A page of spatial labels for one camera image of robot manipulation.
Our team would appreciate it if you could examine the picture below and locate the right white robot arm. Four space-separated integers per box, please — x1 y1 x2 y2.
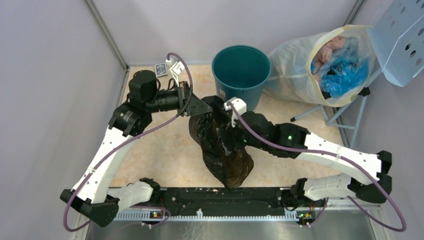
216 111 392 206

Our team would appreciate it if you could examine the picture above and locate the perforated light blue panel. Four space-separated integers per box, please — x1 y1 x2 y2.
366 0 424 87

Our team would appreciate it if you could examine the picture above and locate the pink trash bag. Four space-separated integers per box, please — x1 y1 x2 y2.
311 36 346 83

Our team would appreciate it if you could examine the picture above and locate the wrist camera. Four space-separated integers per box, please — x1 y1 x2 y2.
165 58 185 87
223 97 247 128

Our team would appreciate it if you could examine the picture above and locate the blue playing card box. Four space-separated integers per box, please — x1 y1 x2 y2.
154 62 168 78

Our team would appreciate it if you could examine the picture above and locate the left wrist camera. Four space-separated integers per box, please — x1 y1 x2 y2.
165 58 185 87

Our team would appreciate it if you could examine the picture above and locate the blue trash bag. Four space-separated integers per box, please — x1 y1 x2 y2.
317 37 370 99

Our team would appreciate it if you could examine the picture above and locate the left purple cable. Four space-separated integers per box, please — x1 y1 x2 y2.
62 52 194 233

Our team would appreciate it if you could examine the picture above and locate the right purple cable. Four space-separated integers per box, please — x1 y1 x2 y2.
226 100 408 233

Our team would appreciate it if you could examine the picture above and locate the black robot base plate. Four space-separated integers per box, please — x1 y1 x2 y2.
149 187 311 217

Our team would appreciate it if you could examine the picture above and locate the translucent bag of trash bags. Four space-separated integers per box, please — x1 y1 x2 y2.
264 24 376 107

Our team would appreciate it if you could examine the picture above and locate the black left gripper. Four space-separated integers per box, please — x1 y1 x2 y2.
146 80 213 117

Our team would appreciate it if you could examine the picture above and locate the teal plastic trash bin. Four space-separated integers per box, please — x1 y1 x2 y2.
211 45 272 111

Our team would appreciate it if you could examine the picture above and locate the black trash bag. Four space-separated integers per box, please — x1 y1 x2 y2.
188 95 254 190

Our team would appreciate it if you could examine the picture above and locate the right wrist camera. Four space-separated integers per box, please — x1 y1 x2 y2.
223 97 247 128

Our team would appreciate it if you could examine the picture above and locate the purple cable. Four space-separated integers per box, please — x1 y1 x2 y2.
226 100 408 233
62 52 194 233

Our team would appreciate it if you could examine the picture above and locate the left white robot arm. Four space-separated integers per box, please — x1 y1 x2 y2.
60 70 213 227

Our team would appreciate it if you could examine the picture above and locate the white cable duct strip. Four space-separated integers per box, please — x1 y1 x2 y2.
114 209 299 222

